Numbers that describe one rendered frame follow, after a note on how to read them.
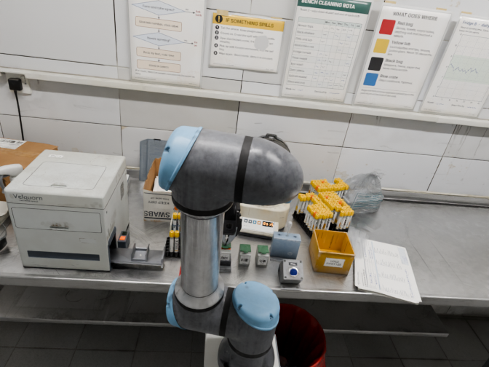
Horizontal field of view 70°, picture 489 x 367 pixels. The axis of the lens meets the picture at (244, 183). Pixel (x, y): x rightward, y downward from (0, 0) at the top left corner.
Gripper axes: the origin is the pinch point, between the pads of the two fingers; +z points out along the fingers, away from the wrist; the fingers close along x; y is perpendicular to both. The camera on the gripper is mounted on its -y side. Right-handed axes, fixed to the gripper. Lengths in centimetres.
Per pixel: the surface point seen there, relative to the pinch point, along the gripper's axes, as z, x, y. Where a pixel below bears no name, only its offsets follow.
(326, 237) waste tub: 3.3, -39.8, 11.0
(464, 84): -52, -101, 56
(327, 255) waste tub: 1.3, -36.3, -1.5
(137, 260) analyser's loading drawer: 5.4, 29.3, -4.9
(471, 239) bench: 10, -114, 25
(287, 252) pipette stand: 5.9, -23.5, 4.2
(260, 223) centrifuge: 5.0, -14.5, 19.4
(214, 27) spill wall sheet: -62, 10, 57
